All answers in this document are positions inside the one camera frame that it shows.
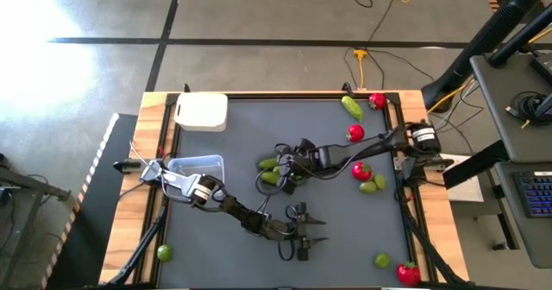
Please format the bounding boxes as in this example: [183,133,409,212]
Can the grey table mat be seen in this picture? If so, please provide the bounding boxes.
[157,98,415,289]

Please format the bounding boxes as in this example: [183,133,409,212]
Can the black slanted pole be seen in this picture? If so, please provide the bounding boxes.
[488,3,552,67]

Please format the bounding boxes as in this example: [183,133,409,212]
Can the black tower fan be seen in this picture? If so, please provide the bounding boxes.
[421,0,552,112]

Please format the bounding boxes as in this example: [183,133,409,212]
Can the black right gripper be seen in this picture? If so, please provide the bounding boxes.
[277,137,336,197]

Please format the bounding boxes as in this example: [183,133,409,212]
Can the backlit black keyboard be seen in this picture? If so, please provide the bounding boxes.
[512,170,552,219]

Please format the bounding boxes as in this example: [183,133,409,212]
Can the grey side desk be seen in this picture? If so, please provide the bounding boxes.
[468,50,552,164]

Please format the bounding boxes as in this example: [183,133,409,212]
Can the black crossbar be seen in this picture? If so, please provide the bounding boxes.
[442,140,512,191]

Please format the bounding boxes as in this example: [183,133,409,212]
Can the coiled black cable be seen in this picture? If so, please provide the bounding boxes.
[508,90,552,126]

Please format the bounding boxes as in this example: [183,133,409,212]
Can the grey keyboard desk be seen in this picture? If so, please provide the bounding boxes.
[493,160,552,270]

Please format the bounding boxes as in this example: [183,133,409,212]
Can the red pepper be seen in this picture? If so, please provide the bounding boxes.
[345,123,366,144]
[351,161,373,183]

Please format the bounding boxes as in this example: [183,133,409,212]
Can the white box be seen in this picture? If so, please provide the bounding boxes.
[437,153,485,204]

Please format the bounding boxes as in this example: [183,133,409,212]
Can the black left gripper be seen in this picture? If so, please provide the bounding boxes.
[247,202,330,262]

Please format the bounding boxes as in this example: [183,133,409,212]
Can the clear plastic bin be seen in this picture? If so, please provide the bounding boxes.
[166,154,226,196]

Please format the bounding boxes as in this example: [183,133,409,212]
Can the black platform with striped edge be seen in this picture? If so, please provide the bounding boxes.
[41,112,139,290]

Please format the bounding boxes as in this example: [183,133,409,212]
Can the grey metal stand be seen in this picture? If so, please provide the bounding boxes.
[0,151,72,290]

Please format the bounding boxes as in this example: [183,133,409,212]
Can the yellow power plug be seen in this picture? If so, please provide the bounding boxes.
[353,48,369,91]

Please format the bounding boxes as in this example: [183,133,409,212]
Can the black tray with cucumbers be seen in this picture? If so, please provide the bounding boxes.
[254,151,312,193]

